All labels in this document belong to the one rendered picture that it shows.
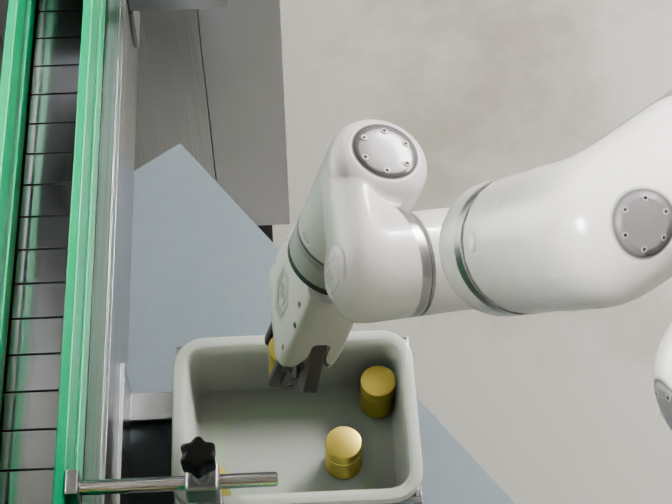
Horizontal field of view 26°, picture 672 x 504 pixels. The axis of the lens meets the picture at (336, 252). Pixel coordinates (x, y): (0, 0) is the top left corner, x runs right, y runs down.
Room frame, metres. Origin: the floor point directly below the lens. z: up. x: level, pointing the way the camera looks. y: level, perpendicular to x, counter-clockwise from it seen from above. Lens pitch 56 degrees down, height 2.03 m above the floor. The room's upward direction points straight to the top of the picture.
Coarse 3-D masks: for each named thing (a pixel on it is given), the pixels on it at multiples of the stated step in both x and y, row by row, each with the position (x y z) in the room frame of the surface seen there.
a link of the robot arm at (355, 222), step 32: (352, 128) 0.66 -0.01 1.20; (384, 128) 0.66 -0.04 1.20; (352, 160) 0.63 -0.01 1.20; (384, 160) 0.63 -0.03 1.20; (416, 160) 0.63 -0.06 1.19; (320, 192) 0.62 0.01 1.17; (352, 192) 0.60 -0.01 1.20; (384, 192) 0.60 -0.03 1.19; (416, 192) 0.61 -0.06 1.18; (320, 224) 0.61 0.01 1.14; (352, 224) 0.57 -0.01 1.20; (384, 224) 0.57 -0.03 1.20; (416, 224) 0.58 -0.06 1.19; (320, 256) 0.60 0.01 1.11; (352, 256) 0.55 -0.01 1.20; (384, 256) 0.54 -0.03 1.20; (416, 256) 0.55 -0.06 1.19; (352, 288) 0.53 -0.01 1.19; (384, 288) 0.53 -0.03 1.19; (416, 288) 0.53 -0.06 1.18; (352, 320) 0.52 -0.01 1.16; (384, 320) 0.52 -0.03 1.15
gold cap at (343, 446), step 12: (336, 432) 0.61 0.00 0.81; (348, 432) 0.61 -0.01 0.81; (336, 444) 0.59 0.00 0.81; (348, 444) 0.59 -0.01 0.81; (360, 444) 0.59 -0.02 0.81; (336, 456) 0.58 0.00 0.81; (348, 456) 0.58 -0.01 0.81; (360, 456) 0.59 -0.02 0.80; (336, 468) 0.58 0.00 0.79; (348, 468) 0.58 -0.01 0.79; (360, 468) 0.59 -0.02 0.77
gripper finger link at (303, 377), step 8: (312, 352) 0.58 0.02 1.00; (320, 352) 0.58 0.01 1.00; (312, 360) 0.58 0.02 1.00; (320, 360) 0.58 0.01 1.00; (304, 368) 0.58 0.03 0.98; (312, 368) 0.57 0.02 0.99; (320, 368) 0.58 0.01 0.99; (304, 376) 0.57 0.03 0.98; (312, 376) 0.57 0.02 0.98; (304, 384) 0.57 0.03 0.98; (312, 384) 0.57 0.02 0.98; (304, 392) 0.56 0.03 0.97; (312, 392) 0.56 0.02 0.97
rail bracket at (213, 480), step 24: (192, 456) 0.49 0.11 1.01; (72, 480) 0.49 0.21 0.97; (96, 480) 0.49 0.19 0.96; (120, 480) 0.49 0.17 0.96; (144, 480) 0.49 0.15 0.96; (168, 480) 0.49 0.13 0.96; (192, 480) 0.49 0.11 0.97; (216, 480) 0.49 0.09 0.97; (240, 480) 0.49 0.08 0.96; (264, 480) 0.49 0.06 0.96
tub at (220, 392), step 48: (240, 336) 0.69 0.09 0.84; (384, 336) 0.69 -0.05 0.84; (192, 384) 0.66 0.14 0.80; (240, 384) 0.68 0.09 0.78; (336, 384) 0.68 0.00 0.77; (192, 432) 0.61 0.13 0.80; (240, 432) 0.63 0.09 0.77; (288, 432) 0.63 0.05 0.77; (384, 432) 0.63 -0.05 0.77; (288, 480) 0.58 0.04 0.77; (336, 480) 0.58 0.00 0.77; (384, 480) 0.58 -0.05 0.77
